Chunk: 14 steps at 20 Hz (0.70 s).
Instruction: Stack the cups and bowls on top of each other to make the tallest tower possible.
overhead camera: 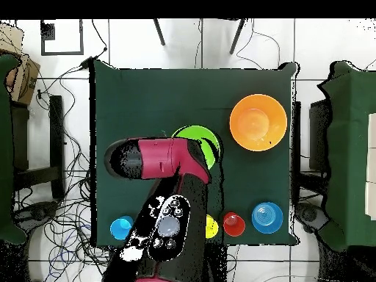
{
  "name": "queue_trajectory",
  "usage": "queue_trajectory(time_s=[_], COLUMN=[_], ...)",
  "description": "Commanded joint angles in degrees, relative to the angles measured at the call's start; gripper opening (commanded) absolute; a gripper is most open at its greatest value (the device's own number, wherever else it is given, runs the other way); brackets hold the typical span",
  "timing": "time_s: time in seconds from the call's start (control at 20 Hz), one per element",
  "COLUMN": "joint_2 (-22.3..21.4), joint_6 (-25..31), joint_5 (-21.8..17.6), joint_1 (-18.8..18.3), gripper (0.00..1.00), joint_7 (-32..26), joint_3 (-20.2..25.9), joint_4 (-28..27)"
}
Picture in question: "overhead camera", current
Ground large green bowl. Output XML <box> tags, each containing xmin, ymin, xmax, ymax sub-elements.
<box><xmin>171</xmin><ymin>125</ymin><xmax>222</xmax><ymax>170</ymax></box>

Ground cardboard box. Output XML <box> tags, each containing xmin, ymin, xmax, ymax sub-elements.
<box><xmin>0</xmin><ymin>23</ymin><xmax>41</xmax><ymax>106</ymax></box>

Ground large orange bowl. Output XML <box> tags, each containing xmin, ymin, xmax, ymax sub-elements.
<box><xmin>229</xmin><ymin>93</ymin><xmax>288</xmax><ymax>152</ymax></box>

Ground grey base with black knob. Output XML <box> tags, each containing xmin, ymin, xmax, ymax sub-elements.
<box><xmin>12</xmin><ymin>200</ymin><xmax>59</xmax><ymax>224</ymax></box>

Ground grey floor base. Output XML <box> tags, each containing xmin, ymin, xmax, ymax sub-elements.
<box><xmin>294</xmin><ymin>202</ymin><xmax>330</xmax><ymax>234</ymax></box>

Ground large blue bowl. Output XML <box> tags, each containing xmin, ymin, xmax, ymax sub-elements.
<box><xmin>251</xmin><ymin>201</ymin><xmax>284</xmax><ymax>235</ymax></box>

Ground tangled black floor cables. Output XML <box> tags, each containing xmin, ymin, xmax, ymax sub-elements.
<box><xmin>12</xmin><ymin>67</ymin><xmax>130</xmax><ymax>282</ymax></box>

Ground yellow cup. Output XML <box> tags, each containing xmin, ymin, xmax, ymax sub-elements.
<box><xmin>205</xmin><ymin>214</ymin><xmax>220</xmax><ymax>239</ymax></box>

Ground black stand leg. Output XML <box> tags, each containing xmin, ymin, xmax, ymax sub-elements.
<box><xmin>228</xmin><ymin>18</ymin><xmax>247</xmax><ymax>55</ymax></box>
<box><xmin>152</xmin><ymin>18</ymin><xmax>166</xmax><ymax>46</ymax></box>

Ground blue cup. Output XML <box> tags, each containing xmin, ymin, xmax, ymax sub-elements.
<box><xmin>109</xmin><ymin>215</ymin><xmax>134</xmax><ymax>241</ymax></box>

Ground black square floor frame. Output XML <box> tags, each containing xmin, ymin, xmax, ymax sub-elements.
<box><xmin>40</xmin><ymin>19</ymin><xmax>84</xmax><ymax>56</ymax></box>

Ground white boxes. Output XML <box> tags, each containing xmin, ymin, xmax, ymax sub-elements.
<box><xmin>364</xmin><ymin>112</ymin><xmax>376</xmax><ymax>221</ymax></box>

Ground green-clothed side table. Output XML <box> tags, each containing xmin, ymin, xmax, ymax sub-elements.
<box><xmin>0</xmin><ymin>54</ymin><xmax>29</xmax><ymax>245</ymax></box>
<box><xmin>317</xmin><ymin>60</ymin><xmax>376</xmax><ymax>253</ymax></box>

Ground red-orange cup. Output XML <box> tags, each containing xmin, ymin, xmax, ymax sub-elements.
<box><xmin>222</xmin><ymin>211</ymin><xmax>247</xmax><ymax>238</ymax></box>

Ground dark green tablecloth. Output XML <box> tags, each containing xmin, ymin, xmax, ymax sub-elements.
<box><xmin>89</xmin><ymin>59</ymin><xmax>300</xmax><ymax>247</ymax></box>

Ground black power adapter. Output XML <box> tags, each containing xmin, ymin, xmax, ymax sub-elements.
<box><xmin>79</xmin><ymin>56</ymin><xmax>94</xmax><ymax>71</ymax></box>

